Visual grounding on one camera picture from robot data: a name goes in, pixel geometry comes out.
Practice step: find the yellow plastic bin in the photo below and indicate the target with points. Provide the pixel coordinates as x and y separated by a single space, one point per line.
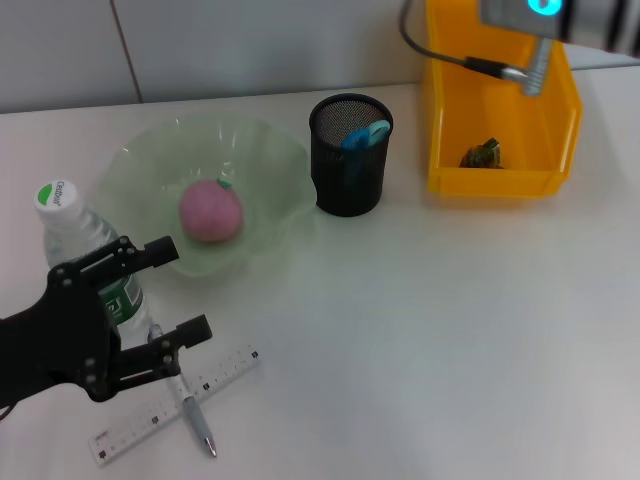
500 125

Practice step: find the black mesh pen holder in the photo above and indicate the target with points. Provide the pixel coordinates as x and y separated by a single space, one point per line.
350 190

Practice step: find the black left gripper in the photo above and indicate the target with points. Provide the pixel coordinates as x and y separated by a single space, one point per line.
55 340

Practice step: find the white plastic ruler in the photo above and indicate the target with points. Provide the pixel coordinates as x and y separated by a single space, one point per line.
230 367

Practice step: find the pink peach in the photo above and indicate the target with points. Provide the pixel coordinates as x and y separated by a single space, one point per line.
210 212

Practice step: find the green plastic wrapper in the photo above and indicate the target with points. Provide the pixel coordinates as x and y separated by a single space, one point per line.
480 156

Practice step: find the green glass fruit plate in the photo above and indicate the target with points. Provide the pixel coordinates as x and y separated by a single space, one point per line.
270 200

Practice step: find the grey ballpoint pen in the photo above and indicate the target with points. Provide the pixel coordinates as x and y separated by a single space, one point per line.
197 420

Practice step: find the clear water bottle green label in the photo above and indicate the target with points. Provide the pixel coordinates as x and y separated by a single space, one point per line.
70 230

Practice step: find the blue scissors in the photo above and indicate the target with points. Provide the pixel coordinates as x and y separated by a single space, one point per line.
360 140

